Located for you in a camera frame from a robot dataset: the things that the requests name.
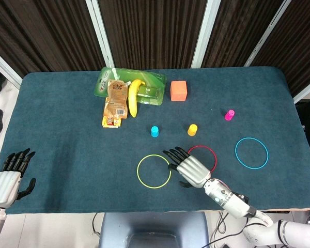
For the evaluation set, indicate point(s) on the brown curtain panel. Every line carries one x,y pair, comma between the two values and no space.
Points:
152,33
41,33
299,44
237,33

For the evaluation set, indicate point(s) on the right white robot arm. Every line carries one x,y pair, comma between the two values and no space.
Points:
227,199

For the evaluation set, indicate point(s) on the white frame post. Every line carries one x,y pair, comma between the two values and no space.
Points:
100,33
5,68
205,33
307,89
267,33

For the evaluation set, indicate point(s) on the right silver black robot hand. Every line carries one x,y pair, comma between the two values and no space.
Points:
193,170

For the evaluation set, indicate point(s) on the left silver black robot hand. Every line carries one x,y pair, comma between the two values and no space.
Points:
2,186

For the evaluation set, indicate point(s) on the orange foam cube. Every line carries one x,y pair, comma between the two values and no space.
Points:
179,91

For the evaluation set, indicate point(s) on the orange spout pouch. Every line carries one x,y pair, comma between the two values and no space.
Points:
116,98

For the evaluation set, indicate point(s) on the teal table cloth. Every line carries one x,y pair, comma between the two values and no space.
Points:
67,144

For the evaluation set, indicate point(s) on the cyan small cup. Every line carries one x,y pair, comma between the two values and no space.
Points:
155,131

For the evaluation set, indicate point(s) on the grey blue chair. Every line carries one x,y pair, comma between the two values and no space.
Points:
152,227

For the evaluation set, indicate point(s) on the green blister package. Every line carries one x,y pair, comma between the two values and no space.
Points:
155,80

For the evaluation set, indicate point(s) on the magenta small cup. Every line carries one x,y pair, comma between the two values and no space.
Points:
229,115

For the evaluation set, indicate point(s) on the yellow small cup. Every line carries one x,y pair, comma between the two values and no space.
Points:
192,130

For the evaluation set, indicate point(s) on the yellow banana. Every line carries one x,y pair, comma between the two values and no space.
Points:
133,100

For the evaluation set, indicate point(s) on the yellow red snack box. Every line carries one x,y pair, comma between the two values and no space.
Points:
111,122

